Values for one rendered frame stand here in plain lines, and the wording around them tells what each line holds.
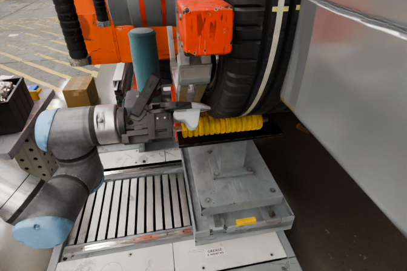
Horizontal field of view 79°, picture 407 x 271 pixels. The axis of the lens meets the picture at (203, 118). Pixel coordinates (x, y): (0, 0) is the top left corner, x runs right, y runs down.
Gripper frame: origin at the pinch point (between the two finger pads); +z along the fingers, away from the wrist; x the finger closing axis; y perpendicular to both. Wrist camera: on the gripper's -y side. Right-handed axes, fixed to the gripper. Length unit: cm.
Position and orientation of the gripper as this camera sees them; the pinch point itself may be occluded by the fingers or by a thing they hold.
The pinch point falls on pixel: (205, 106)
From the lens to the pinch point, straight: 60.7
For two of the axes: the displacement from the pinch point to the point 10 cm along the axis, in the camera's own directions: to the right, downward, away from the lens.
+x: 1.3, -2.0, -9.7
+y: 1.3, 9.7, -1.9
